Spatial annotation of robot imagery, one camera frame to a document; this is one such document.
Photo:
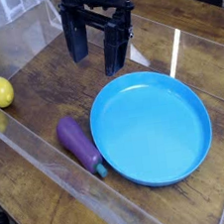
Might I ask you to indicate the clear acrylic enclosure wall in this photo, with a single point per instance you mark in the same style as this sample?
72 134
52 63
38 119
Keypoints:
41 181

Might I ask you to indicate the blue round tray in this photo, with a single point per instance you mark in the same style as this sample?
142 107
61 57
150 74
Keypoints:
151 128

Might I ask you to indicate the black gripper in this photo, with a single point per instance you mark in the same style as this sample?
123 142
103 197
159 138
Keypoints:
74 17

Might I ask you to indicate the yellow lemon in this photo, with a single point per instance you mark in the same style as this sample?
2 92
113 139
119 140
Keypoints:
6 92

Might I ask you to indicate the purple toy eggplant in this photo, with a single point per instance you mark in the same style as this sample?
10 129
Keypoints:
70 135

